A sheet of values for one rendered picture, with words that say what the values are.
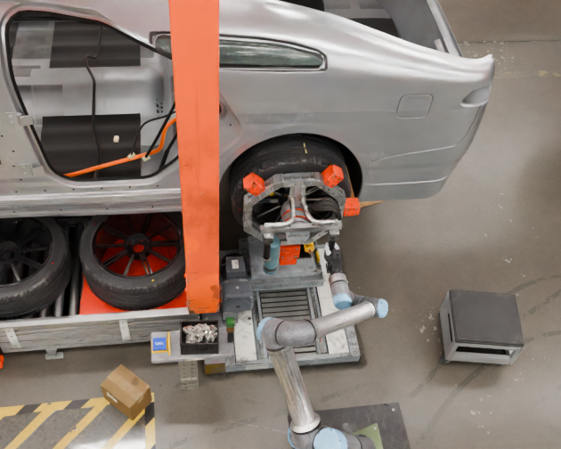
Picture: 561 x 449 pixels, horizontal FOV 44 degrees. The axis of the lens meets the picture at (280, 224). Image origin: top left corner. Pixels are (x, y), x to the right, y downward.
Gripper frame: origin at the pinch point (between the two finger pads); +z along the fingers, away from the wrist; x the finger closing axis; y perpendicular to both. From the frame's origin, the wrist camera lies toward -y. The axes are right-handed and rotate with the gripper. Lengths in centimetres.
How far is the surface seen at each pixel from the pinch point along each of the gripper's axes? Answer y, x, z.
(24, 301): 40, -164, 3
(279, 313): 77, -22, 6
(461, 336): 49, 76, -35
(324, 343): 76, 3, -18
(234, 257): 40, -48, 23
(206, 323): 25, -68, -28
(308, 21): -102, -15, 50
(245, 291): 42, -44, 1
